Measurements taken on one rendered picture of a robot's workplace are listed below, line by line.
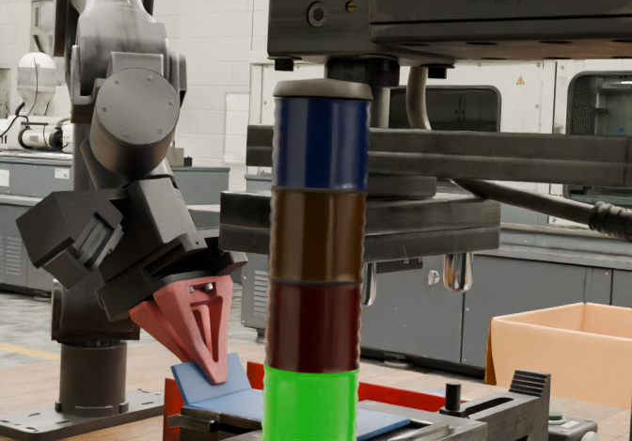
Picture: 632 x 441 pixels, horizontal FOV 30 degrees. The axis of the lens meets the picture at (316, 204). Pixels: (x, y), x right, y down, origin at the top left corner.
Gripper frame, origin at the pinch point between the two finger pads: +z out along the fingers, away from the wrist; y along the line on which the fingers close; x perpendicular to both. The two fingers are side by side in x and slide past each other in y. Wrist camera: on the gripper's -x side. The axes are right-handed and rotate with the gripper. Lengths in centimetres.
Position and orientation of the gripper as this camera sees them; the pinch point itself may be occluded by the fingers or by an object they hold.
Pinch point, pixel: (213, 374)
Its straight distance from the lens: 85.9
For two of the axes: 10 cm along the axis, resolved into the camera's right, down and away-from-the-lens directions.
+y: 7.2, -4.5, -5.2
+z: 4.0, 8.9, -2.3
